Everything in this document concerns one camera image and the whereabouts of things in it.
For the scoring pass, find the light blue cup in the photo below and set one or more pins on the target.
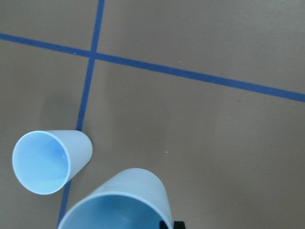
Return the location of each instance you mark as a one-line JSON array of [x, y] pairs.
[[44, 161], [133, 199]]

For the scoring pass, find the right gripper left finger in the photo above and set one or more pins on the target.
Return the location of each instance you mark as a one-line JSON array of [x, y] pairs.
[[162, 225]]

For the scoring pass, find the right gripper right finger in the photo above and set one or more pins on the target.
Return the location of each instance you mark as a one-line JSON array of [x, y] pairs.
[[179, 225]]

